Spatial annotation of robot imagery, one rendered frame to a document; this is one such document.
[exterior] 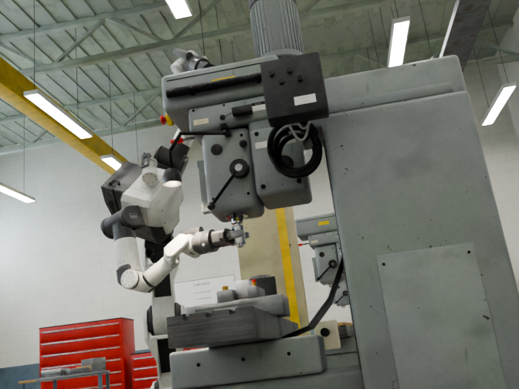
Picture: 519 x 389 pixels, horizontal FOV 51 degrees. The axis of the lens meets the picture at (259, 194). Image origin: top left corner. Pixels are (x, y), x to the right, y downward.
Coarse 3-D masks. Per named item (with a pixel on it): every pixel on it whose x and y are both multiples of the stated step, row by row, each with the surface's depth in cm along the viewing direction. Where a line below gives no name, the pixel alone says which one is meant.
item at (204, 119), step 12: (204, 108) 210; (216, 108) 209; (228, 108) 208; (264, 108) 206; (192, 120) 209; (204, 120) 208; (216, 120) 208; (228, 120) 207; (240, 120) 206; (252, 120) 206
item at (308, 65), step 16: (272, 64) 182; (288, 64) 181; (304, 64) 180; (320, 64) 179; (272, 80) 180; (288, 80) 179; (304, 80) 178; (320, 80) 178; (272, 96) 179; (288, 96) 178; (304, 96) 177; (320, 96) 176; (272, 112) 177; (288, 112) 176; (304, 112) 176; (320, 112) 177
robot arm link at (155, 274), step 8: (160, 264) 215; (144, 272) 217; (152, 272) 215; (160, 272) 215; (168, 272) 217; (144, 280) 216; (152, 280) 215; (160, 280) 217; (136, 288) 216; (144, 288) 216; (152, 288) 222
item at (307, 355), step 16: (304, 336) 177; (320, 336) 192; (176, 352) 183; (192, 352) 181; (208, 352) 181; (224, 352) 180; (240, 352) 179; (256, 352) 178; (272, 352) 177; (288, 352) 176; (304, 352) 176; (320, 352) 176; (176, 368) 181; (192, 368) 180; (208, 368) 179; (224, 368) 178; (240, 368) 178; (256, 368) 177; (272, 368) 176; (288, 368) 175; (304, 368) 174; (320, 368) 174; (176, 384) 180; (192, 384) 179; (208, 384) 178
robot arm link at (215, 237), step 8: (208, 232) 209; (216, 232) 207; (224, 232) 204; (200, 240) 209; (208, 240) 208; (216, 240) 206; (224, 240) 203; (232, 240) 208; (208, 248) 208; (216, 248) 211
